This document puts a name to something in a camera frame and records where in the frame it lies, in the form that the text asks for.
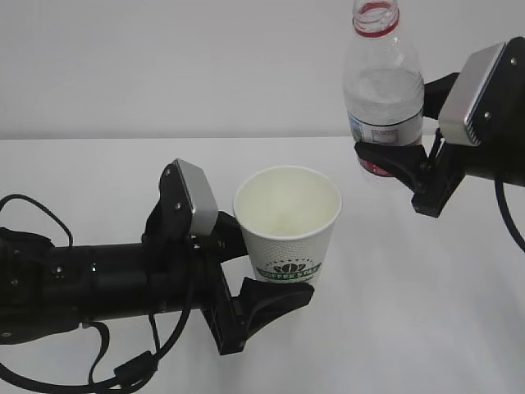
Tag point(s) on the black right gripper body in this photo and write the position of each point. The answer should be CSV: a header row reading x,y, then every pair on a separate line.
x,y
499,123

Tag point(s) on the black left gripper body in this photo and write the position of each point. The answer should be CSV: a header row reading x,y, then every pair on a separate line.
x,y
186,274

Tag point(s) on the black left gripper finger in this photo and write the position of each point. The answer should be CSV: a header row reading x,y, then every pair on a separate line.
x,y
230,241
261,303

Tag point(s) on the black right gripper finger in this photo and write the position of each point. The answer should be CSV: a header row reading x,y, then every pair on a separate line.
x,y
407,164
436,93

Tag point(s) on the clear water bottle red label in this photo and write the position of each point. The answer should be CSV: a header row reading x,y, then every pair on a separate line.
x,y
382,78

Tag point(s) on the white paper cup green logo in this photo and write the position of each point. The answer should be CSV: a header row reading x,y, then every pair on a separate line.
x,y
287,215

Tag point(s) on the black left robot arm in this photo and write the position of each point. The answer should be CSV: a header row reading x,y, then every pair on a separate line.
x,y
46,290

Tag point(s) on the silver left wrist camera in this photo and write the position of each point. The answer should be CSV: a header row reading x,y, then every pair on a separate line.
x,y
203,205

